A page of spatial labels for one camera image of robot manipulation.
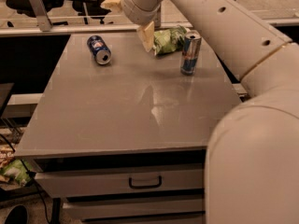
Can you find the blue pepsi can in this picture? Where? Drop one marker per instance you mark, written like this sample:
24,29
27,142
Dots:
99,49

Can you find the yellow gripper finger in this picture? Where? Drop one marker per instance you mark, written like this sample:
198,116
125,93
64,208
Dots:
146,35
112,5

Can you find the middle metal bracket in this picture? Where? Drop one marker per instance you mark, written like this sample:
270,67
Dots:
158,17

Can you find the black round object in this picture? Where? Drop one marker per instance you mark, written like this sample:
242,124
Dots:
17,215

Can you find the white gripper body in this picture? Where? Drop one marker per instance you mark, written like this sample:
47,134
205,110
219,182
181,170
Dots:
130,7

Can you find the green chip bag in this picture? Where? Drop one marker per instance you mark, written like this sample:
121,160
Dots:
169,40

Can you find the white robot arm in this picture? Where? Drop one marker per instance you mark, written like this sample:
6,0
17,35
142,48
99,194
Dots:
252,157

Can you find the aluminium rail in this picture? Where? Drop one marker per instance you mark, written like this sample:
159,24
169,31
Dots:
86,29

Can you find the red bull can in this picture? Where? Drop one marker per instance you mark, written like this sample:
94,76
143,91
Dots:
190,52

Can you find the snack bags on floor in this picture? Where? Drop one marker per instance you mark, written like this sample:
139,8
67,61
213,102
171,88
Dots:
12,169

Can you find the left metal bracket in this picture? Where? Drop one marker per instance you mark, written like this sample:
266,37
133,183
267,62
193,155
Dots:
40,12

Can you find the middle grey drawer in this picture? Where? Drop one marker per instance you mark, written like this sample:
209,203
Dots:
135,207

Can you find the grey drawer cabinet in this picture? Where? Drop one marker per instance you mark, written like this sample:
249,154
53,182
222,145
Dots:
138,111

